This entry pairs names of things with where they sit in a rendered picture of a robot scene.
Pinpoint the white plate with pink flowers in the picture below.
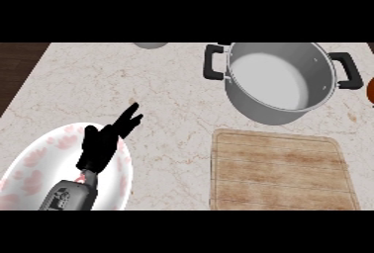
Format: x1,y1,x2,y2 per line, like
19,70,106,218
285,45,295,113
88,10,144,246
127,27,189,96
0,122,134,211

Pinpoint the grey round object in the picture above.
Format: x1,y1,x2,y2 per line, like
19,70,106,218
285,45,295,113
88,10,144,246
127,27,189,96
132,42,169,50

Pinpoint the wooden cutting board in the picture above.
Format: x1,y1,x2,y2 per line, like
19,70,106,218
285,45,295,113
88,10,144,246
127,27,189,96
208,127,362,211

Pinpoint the orange-brown round object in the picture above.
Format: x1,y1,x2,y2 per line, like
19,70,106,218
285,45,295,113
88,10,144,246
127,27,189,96
363,77,374,107

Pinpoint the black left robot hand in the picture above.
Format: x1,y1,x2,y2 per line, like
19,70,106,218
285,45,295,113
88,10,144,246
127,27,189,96
75,102,144,175

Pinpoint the steel pot with black handles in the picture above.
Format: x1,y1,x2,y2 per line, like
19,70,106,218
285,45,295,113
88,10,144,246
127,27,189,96
200,42,365,127

